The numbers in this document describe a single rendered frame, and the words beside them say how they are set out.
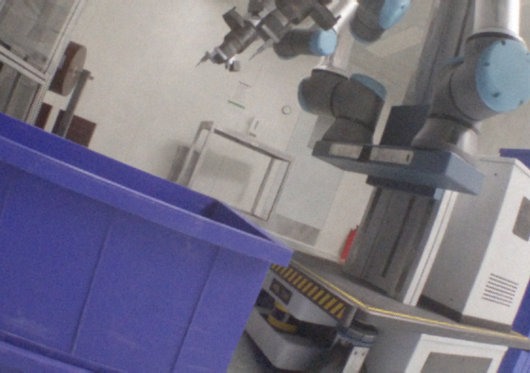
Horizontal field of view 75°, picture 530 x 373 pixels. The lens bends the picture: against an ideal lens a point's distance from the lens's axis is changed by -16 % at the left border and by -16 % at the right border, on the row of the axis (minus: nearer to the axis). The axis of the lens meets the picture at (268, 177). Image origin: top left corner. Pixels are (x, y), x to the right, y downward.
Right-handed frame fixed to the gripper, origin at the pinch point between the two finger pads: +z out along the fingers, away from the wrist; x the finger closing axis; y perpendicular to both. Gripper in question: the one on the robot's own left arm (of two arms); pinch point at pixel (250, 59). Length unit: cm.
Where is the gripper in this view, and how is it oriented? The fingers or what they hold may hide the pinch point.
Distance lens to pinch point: 86.9
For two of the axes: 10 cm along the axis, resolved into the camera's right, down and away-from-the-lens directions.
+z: -7.2, 6.9, -0.3
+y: -6.7, -7.0, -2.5
